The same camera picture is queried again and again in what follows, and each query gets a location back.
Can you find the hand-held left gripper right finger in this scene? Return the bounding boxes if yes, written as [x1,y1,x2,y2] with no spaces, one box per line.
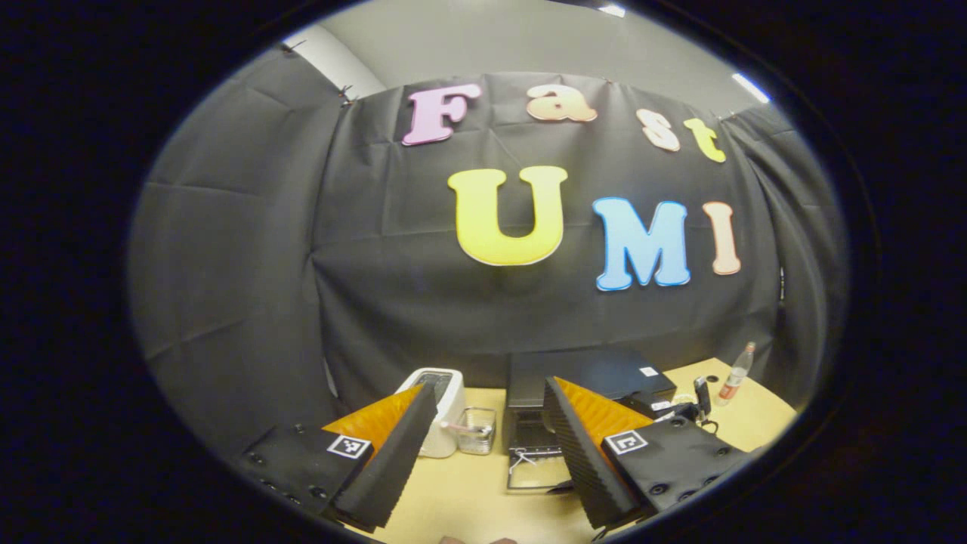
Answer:
[544,376,760,531]

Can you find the black backdrop cloth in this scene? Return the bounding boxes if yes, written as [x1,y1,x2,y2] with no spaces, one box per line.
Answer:
[127,47,851,462]

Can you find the clear plastic container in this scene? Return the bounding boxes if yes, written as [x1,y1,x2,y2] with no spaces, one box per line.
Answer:
[456,406,498,456]

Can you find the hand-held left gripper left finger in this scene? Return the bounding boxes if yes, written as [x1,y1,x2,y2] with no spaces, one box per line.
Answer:
[236,382,439,533]

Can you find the clear bottle with red label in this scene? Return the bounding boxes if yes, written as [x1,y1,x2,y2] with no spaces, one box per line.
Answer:
[714,342,757,407]

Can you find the white toaster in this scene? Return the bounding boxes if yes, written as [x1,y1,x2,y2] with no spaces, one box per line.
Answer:
[395,368,467,459]

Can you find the black electric oven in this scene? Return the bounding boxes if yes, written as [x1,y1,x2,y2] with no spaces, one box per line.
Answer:
[505,346,678,493]

